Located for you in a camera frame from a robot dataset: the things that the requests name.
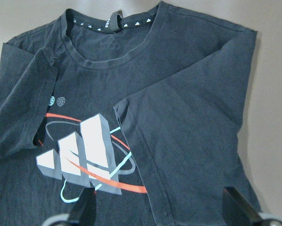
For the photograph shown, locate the black t-shirt with logo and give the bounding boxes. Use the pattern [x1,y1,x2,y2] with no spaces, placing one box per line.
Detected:
[0,2,260,226]

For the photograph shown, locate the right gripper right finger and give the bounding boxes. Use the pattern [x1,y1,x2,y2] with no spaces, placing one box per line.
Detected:
[222,186,261,226]

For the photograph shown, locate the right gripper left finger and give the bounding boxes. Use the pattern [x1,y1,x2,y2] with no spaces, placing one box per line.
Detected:
[67,188,96,226]

